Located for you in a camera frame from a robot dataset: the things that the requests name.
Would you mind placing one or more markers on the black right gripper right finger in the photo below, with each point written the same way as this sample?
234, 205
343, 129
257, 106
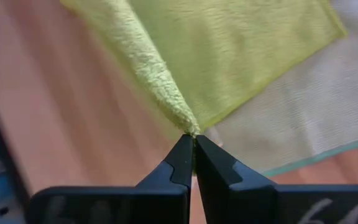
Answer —
244, 202

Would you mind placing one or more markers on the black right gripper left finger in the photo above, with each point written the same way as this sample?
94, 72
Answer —
120, 205

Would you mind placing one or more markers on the pale green teal-edged towel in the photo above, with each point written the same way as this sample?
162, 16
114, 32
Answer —
315, 115

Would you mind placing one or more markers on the lime green microfiber towel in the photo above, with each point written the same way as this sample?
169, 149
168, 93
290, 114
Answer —
228, 56

